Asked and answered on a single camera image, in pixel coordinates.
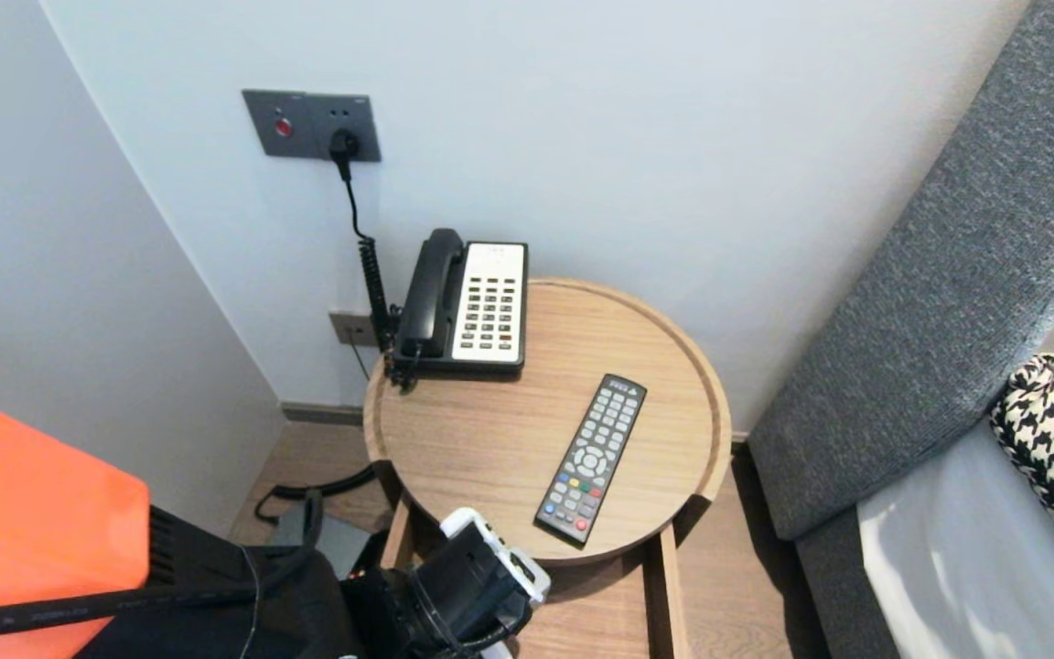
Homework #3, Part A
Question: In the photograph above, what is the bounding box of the round wooden side table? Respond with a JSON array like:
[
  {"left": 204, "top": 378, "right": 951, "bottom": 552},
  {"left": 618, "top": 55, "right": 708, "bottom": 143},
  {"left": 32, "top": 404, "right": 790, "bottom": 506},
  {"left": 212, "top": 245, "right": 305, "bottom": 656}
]
[
  {"left": 379, "top": 494, "right": 694, "bottom": 659},
  {"left": 363, "top": 278, "right": 732, "bottom": 570}
]

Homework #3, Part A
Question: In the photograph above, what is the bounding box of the black TV remote control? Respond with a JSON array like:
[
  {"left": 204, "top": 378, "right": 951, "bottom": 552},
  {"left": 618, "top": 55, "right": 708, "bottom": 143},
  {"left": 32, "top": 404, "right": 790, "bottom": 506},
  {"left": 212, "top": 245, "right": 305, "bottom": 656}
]
[{"left": 534, "top": 373, "right": 647, "bottom": 546}]

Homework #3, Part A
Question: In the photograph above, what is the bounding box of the grey power adapter box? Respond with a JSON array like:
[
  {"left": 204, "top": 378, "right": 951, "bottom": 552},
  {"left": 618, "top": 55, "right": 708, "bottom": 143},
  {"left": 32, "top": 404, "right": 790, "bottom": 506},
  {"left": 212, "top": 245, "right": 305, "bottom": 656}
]
[{"left": 273, "top": 506, "right": 374, "bottom": 579}]

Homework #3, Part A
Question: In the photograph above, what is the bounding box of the black white desk telephone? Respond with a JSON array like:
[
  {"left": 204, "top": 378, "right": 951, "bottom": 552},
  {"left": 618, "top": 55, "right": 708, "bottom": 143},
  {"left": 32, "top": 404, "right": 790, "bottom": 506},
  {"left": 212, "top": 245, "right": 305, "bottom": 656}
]
[{"left": 396, "top": 240, "right": 529, "bottom": 374}]

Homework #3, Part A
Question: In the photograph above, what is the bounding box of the black telephone handset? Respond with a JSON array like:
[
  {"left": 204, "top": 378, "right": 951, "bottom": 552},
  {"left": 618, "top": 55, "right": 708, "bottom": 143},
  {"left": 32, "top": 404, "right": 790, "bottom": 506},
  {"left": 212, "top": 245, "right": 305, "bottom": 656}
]
[{"left": 396, "top": 229, "right": 466, "bottom": 360}]

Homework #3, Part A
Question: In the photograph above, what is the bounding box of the grey fabric headboard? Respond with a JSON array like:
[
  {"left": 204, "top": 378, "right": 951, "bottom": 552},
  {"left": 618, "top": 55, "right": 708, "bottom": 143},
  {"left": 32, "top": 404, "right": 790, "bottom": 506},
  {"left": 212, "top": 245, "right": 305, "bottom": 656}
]
[{"left": 747, "top": 0, "right": 1054, "bottom": 543}]

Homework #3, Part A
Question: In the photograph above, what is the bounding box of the thick black floor cable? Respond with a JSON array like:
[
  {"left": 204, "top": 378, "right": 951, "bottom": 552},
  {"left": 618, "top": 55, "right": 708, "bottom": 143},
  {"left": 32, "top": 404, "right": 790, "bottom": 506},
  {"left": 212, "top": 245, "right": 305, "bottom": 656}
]
[{"left": 254, "top": 462, "right": 383, "bottom": 525}]

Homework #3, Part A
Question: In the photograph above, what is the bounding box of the curly black handset cord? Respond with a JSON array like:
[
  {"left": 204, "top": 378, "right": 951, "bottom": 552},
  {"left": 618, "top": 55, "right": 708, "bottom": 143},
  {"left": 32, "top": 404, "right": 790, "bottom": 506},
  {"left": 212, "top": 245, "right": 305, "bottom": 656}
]
[{"left": 384, "top": 343, "right": 424, "bottom": 393}]

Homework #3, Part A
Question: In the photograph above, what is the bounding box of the small grey wall outlet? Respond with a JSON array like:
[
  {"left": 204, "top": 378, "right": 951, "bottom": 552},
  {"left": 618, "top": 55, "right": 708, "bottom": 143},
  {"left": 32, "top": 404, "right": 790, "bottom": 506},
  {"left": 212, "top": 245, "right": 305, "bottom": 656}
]
[{"left": 329, "top": 311, "right": 382, "bottom": 350}]

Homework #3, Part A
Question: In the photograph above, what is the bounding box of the black plug with coiled cable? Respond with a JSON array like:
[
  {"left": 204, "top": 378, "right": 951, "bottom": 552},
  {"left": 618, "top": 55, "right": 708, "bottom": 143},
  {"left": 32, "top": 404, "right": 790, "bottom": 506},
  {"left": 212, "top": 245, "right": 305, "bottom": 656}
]
[{"left": 330, "top": 129, "right": 397, "bottom": 353}]

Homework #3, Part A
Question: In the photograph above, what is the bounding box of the grey fabric bed frame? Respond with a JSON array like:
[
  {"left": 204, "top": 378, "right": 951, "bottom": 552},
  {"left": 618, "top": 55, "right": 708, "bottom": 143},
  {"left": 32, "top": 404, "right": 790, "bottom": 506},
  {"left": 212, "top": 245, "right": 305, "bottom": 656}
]
[{"left": 794, "top": 508, "right": 903, "bottom": 659}]

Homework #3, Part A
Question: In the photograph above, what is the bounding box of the grey wall socket panel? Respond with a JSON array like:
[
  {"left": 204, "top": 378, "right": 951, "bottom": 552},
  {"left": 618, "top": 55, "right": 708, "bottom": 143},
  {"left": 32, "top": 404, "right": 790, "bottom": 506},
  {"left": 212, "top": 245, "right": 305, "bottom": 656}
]
[{"left": 242, "top": 90, "right": 382, "bottom": 164}]

